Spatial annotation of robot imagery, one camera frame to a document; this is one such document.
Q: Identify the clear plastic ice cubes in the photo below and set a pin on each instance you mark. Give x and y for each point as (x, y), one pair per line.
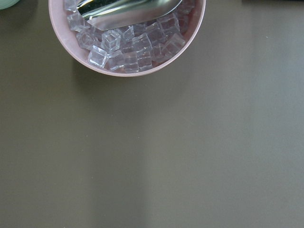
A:
(134, 48)

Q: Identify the steel ice scoop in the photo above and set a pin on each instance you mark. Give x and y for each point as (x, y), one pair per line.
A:
(112, 14)

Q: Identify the pink bowl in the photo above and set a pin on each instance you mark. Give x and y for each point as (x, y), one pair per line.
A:
(67, 38)

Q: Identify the mint green bowl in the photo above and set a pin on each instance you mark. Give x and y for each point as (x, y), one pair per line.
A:
(4, 4)

